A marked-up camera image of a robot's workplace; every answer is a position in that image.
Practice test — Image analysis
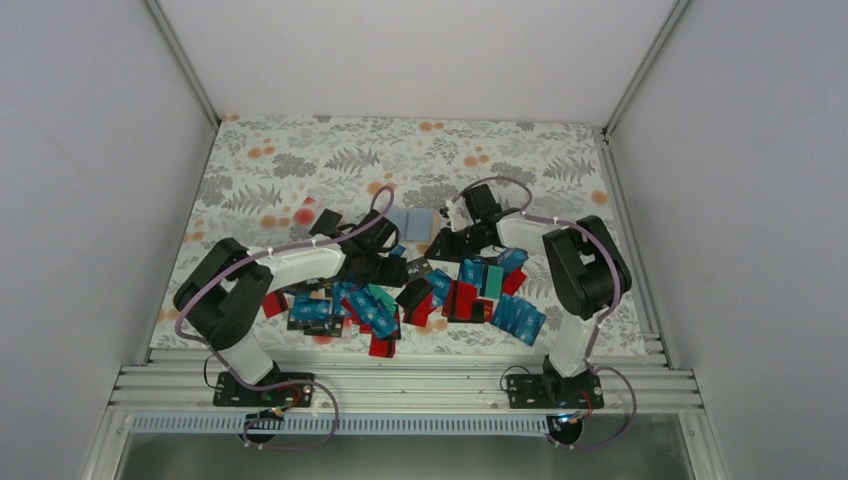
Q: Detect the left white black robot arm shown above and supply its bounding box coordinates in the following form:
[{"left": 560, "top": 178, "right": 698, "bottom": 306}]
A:
[{"left": 173, "top": 210, "right": 408, "bottom": 405}]

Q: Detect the red card bottom centre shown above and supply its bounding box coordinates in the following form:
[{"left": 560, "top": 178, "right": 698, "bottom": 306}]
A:
[{"left": 368, "top": 335, "right": 396, "bottom": 358}]

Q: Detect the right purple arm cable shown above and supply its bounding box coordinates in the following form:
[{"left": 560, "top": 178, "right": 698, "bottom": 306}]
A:
[{"left": 450, "top": 176, "right": 639, "bottom": 452}]

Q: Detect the black card on mat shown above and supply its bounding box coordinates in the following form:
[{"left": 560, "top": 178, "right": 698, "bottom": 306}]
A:
[{"left": 309, "top": 209, "right": 343, "bottom": 238}]

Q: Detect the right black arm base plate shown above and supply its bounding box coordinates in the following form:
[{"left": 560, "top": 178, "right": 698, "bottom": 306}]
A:
[{"left": 505, "top": 371, "right": 605, "bottom": 410}]

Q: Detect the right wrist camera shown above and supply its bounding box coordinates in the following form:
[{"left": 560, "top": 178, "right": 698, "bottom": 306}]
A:
[{"left": 440, "top": 201, "right": 468, "bottom": 232}]

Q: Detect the white red circle card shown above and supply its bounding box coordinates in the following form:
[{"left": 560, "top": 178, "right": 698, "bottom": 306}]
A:
[{"left": 291, "top": 197, "right": 321, "bottom": 228}]

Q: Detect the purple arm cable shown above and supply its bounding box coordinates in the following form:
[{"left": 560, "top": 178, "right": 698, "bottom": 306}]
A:
[
  {"left": 450, "top": 176, "right": 639, "bottom": 452},
  {"left": 173, "top": 185, "right": 397, "bottom": 452}
]

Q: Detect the aluminium rail frame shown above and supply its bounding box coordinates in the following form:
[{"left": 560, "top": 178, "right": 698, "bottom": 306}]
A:
[{"left": 108, "top": 350, "right": 704, "bottom": 414}]

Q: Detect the blue card stack right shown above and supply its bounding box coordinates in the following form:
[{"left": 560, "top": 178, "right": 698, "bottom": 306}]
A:
[{"left": 491, "top": 294, "right": 547, "bottom": 346}]

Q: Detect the blue card left lower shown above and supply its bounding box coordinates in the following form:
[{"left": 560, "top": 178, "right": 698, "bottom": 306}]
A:
[{"left": 290, "top": 296, "right": 332, "bottom": 323}]

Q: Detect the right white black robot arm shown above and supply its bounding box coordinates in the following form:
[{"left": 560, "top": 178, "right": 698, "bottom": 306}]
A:
[{"left": 425, "top": 181, "right": 632, "bottom": 407}]

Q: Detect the beige leather card holder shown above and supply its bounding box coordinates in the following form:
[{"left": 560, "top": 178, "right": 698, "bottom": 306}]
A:
[{"left": 386, "top": 207, "right": 440, "bottom": 244}]

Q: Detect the blue card upper right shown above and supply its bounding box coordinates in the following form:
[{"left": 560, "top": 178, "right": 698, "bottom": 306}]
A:
[{"left": 458, "top": 259, "right": 484, "bottom": 289}]

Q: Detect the grey slotted cable duct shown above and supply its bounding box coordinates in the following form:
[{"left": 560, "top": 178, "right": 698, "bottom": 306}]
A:
[{"left": 128, "top": 412, "right": 549, "bottom": 436}]

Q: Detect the red card far left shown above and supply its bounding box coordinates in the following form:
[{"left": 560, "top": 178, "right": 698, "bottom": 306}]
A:
[{"left": 262, "top": 290, "right": 289, "bottom": 318}]

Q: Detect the green card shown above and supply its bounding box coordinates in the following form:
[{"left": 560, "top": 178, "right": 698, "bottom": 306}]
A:
[{"left": 479, "top": 265, "right": 504, "bottom": 299}]

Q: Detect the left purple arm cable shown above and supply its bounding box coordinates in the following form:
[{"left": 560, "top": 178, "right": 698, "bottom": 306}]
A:
[{"left": 173, "top": 185, "right": 397, "bottom": 452}]

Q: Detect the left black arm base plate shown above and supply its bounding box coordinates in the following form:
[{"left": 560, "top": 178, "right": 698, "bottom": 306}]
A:
[{"left": 212, "top": 372, "right": 315, "bottom": 409}]

